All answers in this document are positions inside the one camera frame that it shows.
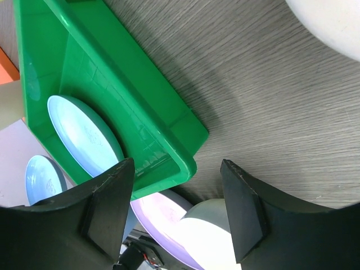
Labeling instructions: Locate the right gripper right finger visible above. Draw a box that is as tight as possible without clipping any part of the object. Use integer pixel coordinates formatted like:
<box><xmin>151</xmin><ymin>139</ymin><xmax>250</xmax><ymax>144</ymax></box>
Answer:
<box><xmin>220</xmin><ymin>160</ymin><xmax>359</xmax><ymax>269</ymax></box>

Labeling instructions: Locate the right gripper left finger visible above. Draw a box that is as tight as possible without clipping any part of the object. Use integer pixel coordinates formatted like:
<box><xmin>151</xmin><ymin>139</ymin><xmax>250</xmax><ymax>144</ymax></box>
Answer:
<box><xmin>1</xmin><ymin>158</ymin><xmax>134</xmax><ymax>269</ymax></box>

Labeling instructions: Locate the blue plate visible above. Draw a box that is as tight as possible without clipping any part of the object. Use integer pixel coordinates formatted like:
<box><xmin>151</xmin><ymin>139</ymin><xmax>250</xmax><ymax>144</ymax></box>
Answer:
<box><xmin>47</xmin><ymin>95</ymin><xmax>124</xmax><ymax>177</ymax></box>
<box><xmin>25</xmin><ymin>155</ymin><xmax>68</xmax><ymax>205</ymax></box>

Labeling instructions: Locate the purple plate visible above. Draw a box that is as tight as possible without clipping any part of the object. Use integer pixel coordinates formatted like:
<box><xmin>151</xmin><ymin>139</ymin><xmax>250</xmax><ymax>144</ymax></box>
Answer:
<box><xmin>130</xmin><ymin>190</ymin><xmax>202</xmax><ymax>269</ymax></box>

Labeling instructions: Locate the green plastic bin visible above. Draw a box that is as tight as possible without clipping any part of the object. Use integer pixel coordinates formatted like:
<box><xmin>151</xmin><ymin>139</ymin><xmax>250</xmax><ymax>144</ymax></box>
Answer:
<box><xmin>13</xmin><ymin>1</ymin><xmax>209</xmax><ymax>199</ymax></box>

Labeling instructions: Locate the blue cup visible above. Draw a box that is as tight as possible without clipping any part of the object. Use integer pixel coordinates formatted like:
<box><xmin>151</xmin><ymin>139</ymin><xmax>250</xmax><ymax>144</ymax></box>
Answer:
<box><xmin>122</xmin><ymin>207</ymin><xmax>138</xmax><ymax>242</ymax></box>

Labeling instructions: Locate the near white bowl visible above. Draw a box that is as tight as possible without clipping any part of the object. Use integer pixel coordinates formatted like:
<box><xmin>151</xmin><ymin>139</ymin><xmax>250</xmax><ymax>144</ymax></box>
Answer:
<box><xmin>167</xmin><ymin>199</ymin><xmax>242</xmax><ymax>269</ymax></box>

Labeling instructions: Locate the white bowl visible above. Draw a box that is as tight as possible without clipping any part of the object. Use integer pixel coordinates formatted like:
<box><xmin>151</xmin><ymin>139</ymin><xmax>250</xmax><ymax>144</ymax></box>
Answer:
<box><xmin>286</xmin><ymin>0</ymin><xmax>359</xmax><ymax>61</ymax></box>
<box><xmin>167</xmin><ymin>199</ymin><xmax>242</xmax><ymax>269</ymax></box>

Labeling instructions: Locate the beige cup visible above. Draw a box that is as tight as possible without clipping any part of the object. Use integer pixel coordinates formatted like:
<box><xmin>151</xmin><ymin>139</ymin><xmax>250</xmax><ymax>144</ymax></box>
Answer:
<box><xmin>0</xmin><ymin>80</ymin><xmax>25</xmax><ymax>130</ymax></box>

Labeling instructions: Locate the orange folder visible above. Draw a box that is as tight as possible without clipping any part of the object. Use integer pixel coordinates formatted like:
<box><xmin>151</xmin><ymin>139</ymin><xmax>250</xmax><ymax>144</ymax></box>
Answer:
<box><xmin>0</xmin><ymin>48</ymin><xmax>20</xmax><ymax>84</ymax></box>

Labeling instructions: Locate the far white bowl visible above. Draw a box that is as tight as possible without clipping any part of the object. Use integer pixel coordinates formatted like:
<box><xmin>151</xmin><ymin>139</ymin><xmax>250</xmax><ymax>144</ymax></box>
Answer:
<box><xmin>286</xmin><ymin>0</ymin><xmax>359</xmax><ymax>61</ymax></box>

